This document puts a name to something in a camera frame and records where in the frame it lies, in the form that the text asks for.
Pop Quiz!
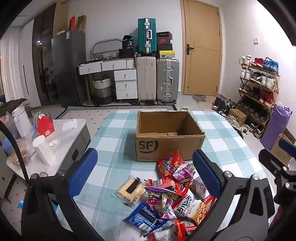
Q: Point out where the black white patterned rug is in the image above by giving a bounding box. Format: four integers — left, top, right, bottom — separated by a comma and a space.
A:
54, 104, 178, 121

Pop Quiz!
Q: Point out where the white marble side table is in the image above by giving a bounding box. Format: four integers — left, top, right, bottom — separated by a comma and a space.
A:
7, 119, 91, 183

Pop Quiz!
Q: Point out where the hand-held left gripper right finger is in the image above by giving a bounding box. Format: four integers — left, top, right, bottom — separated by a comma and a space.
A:
185, 149, 275, 241

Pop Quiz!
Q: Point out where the brown cardboard box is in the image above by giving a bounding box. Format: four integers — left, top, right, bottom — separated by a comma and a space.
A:
135, 111, 206, 162

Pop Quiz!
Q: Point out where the grey beige doormat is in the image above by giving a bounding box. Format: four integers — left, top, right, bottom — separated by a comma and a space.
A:
192, 95, 215, 112

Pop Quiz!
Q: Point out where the black paper bag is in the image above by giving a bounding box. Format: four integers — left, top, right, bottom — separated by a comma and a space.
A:
122, 35, 134, 49

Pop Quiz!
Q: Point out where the white cup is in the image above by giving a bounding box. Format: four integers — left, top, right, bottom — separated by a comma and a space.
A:
32, 135, 56, 166

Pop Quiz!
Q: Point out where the red snack packet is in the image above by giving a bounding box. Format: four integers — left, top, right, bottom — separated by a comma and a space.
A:
174, 219, 197, 241
148, 178, 189, 197

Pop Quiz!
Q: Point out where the wooden door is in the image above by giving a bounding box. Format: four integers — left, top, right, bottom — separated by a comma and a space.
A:
180, 0, 222, 96

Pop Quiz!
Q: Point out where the silver suitcase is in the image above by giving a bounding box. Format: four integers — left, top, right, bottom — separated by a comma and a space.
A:
156, 58, 180, 105

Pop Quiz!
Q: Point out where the yellow cracker packet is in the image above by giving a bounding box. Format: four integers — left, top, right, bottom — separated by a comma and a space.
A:
112, 176, 148, 208

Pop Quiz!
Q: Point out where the white curtain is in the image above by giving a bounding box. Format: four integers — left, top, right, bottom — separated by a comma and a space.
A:
0, 35, 19, 100

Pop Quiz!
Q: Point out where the clear snack jar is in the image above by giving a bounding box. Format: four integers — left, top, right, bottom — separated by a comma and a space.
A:
9, 138, 35, 166

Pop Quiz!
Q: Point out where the white pink snack packet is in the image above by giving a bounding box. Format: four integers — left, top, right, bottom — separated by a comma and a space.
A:
188, 176, 210, 200

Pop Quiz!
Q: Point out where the wooden shoe rack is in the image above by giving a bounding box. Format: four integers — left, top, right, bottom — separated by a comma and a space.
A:
238, 64, 280, 139

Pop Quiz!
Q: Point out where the small cardboard box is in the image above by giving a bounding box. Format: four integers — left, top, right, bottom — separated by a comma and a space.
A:
229, 108, 247, 123

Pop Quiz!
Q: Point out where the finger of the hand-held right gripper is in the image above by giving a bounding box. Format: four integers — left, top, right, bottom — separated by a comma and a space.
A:
258, 149, 289, 173
279, 138, 296, 154

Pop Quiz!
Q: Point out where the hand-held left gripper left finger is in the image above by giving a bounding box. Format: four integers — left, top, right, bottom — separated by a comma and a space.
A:
21, 148, 104, 241

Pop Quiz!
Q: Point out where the cat printed cardboard box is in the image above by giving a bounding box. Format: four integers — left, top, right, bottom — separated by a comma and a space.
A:
270, 133, 296, 166

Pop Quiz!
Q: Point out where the white kettle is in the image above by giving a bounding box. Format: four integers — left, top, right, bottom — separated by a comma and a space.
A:
11, 105, 34, 139

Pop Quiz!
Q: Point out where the black cable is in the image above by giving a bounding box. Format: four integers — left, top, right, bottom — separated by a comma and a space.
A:
0, 120, 29, 186

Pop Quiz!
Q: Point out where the blue cookie packet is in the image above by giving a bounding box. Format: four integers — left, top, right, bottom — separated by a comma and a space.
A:
123, 203, 169, 233

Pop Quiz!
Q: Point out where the blue checked tablecloth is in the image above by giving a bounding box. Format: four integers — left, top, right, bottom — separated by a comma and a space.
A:
69, 110, 278, 241

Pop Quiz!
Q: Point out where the purple gift bag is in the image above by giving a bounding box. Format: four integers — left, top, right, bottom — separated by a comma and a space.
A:
260, 102, 293, 151

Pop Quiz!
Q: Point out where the grey white laundry basket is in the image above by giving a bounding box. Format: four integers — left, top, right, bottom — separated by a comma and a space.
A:
92, 75, 112, 105

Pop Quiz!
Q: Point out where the dark grey refrigerator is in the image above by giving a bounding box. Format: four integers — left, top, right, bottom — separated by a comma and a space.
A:
51, 30, 86, 107

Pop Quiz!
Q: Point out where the small purple grape packet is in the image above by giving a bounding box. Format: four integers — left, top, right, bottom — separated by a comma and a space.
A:
173, 162, 197, 183

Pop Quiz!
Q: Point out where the arched mirror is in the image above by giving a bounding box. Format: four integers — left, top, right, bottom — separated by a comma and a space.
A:
92, 38, 122, 56

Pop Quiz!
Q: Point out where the large purple gummy packet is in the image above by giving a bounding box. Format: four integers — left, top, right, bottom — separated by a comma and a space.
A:
144, 185, 177, 219

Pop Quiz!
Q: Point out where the beige suitcase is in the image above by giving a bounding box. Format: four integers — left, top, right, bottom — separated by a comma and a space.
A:
136, 56, 157, 105

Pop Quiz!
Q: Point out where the flat cardboard sheet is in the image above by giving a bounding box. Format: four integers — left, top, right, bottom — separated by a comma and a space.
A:
53, 2, 68, 36

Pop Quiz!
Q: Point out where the white drawer desk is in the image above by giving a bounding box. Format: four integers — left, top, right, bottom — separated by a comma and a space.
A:
78, 58, 138, 100

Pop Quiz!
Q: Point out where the tall black cabinet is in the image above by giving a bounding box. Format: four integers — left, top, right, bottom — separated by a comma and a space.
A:
32, 3, 57, 105

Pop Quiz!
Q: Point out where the teal suitcase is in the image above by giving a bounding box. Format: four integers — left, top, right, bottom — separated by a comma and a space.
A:
138, 18, 157, 56

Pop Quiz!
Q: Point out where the white paper sheet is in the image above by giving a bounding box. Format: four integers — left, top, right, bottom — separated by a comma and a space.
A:
61, 119, 78, 131

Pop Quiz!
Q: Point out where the dark cloth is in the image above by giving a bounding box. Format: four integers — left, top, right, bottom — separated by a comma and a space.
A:
0, 98, 29, 116

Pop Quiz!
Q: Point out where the white wardrobe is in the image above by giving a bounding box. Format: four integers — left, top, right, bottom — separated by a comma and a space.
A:
17, 20, 42, 108

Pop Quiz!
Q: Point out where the pile of shoes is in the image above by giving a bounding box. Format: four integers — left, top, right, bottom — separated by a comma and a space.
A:
211, 96, 250, 139

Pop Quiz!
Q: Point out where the brown paper bag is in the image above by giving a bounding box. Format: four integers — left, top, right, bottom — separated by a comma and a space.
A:
77, 15, 86, 32

